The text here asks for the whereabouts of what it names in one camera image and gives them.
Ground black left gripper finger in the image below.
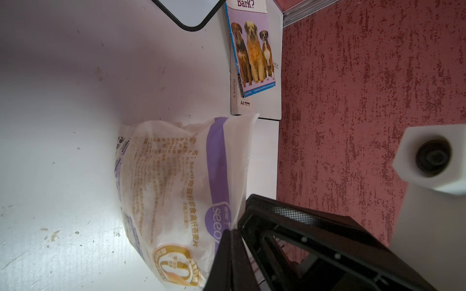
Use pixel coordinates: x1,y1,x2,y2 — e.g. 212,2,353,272
204,229,260,291

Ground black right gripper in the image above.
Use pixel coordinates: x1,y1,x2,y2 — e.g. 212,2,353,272
238,195,434,291

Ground instant oatmeal bag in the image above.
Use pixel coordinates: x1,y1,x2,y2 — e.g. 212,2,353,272
114,114,258,291

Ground white A4 paper box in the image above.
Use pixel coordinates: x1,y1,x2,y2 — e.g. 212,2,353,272
225,1,283,121

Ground dog picture book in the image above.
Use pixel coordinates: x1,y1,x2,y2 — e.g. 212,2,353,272
225,0,275,98

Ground right aluminium corner post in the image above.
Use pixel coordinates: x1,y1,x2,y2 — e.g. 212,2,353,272
283,0,339,28

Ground white board black frame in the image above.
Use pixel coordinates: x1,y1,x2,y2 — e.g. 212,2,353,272
152,0,226,32

